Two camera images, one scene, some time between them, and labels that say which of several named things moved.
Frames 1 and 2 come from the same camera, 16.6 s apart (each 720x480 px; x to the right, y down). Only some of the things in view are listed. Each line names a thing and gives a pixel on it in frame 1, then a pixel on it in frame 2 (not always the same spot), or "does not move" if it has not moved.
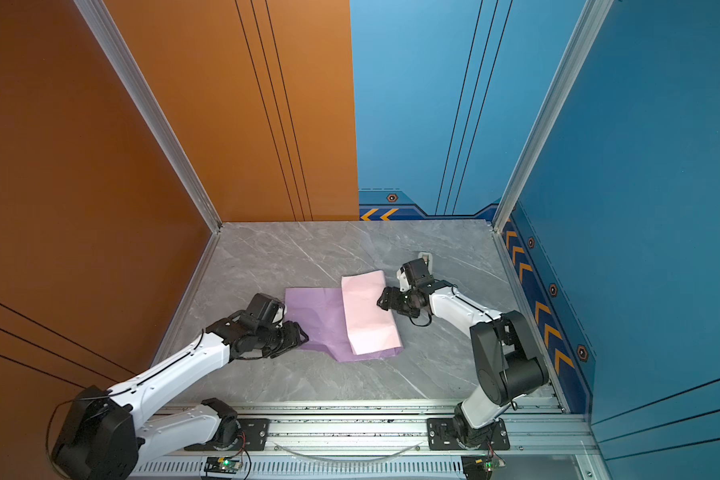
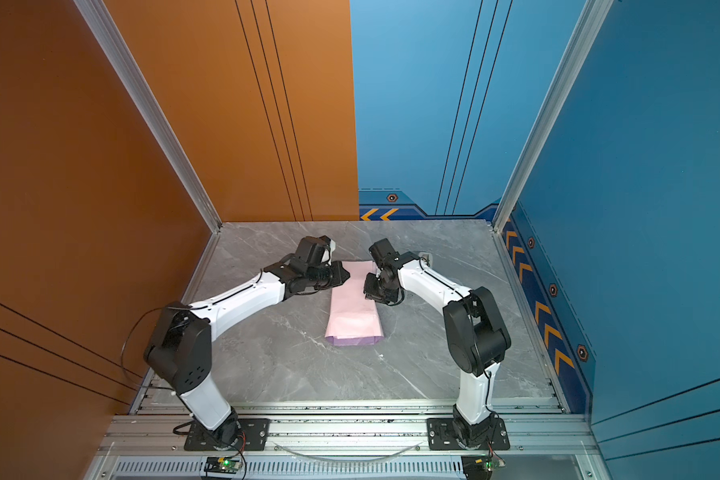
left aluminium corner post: [146, 100] does not move
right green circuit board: [477, 467] does not move
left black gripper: [294, 338] → [339, 279]
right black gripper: [390, 297] → [369, 292]
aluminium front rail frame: [376, 441] does not move
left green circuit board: [222, 465] does not move
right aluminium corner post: [594, 18] does not move
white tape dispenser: [430, 258] does not move
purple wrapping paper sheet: [320, 312] → [354, 319]
